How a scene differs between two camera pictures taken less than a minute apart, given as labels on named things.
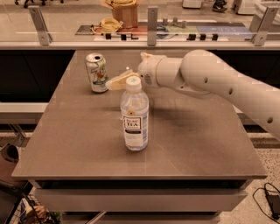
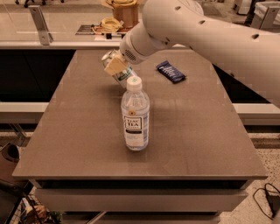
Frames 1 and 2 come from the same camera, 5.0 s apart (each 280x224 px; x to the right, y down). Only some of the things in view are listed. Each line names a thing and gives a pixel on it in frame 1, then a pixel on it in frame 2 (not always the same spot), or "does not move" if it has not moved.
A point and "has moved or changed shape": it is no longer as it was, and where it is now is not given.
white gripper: (148, 71) → (127, 49)
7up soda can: (97, 70) has moved or changed shape
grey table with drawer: (199, 158) does not move
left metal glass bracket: (38, 19) does not move
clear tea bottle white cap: (135, 111) does not move
